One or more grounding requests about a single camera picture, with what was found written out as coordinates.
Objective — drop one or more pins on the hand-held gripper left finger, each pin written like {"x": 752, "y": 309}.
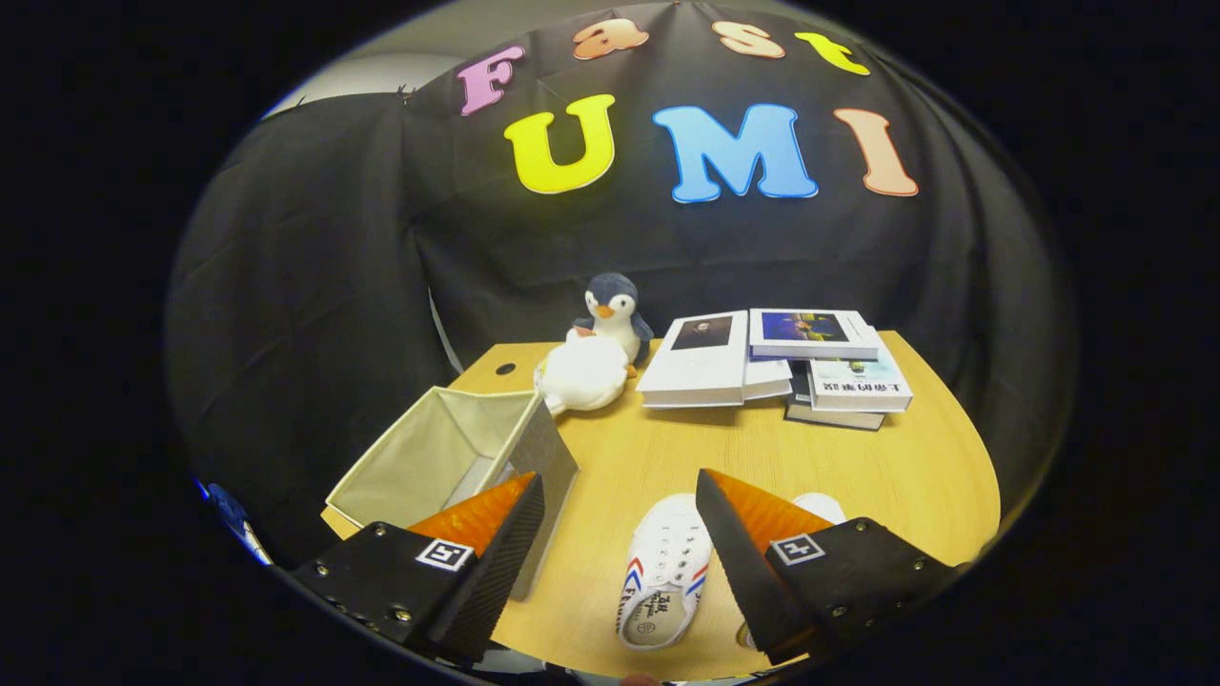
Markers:
{"x": 496, "y": 581}

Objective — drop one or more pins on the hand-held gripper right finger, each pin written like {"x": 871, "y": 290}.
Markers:
{"x": 743, "y": 572}

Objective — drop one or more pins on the white striped canvas shoe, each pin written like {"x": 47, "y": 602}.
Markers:
{"x": 820, "y": 506}
{"x": 667, "y": 553}

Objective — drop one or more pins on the grey fabric storage box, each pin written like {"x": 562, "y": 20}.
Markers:
{"x": 429, "y": 457}

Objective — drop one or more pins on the dark grey book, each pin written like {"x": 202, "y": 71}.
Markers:
{"x": 834, "y": 416}

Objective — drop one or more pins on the plain white book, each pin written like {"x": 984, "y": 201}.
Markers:
{"x": 767, "y": 377}

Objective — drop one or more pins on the white book dark photo cover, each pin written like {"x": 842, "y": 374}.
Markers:
{"x": 701, "y": 367}

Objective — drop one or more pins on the pale teal cover book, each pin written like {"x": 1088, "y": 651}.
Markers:
{"x": 858, "y": 386}

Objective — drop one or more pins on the white plush toy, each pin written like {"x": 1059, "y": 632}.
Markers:
{"x": 581, "y": 376}

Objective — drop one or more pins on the book with blue photo cover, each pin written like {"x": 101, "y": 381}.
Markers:
{"x": 810, "y": 333}

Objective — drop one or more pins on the blue object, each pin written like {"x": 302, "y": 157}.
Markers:
{"x": 227, "y": 505}

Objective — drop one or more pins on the penguin plush toy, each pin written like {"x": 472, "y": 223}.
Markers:
{"x": 615, "y": 319}

